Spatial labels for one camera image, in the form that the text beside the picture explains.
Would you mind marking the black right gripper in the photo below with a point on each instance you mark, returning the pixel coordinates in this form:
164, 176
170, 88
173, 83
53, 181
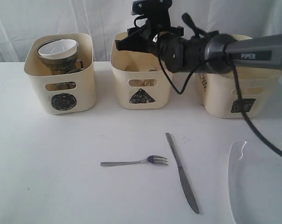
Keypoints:
143, 37

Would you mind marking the steel mug with handle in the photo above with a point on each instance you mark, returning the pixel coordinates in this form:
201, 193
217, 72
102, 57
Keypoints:
77, 67

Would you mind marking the white ceramic bowl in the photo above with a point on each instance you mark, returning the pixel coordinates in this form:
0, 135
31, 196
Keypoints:
59, 49

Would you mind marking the stainless steel bowl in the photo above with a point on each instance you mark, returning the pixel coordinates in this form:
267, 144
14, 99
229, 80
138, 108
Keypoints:
58, 64

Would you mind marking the steel fork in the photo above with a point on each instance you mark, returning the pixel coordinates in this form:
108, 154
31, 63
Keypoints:
152, 159

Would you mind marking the steel table knife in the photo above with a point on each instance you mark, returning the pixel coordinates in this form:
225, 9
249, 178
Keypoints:
183, 177

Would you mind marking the large white plate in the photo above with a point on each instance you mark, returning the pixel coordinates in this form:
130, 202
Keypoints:
254, 176

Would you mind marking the wooden chopstick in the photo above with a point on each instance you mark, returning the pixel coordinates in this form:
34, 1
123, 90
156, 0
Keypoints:
140, 82

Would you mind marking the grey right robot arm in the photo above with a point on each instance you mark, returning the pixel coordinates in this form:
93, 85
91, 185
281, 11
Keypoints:
182, 55

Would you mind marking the cream bin with triangle mark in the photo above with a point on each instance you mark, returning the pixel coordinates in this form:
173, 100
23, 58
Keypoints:
130, 97

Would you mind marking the cream bin with circle mark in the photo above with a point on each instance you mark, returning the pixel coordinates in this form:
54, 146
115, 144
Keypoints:
81, 98

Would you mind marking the cream bin with square mark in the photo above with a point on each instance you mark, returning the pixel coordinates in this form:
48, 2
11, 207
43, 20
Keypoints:
245, 73

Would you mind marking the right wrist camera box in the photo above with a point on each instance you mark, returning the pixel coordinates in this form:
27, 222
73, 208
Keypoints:
143, 7

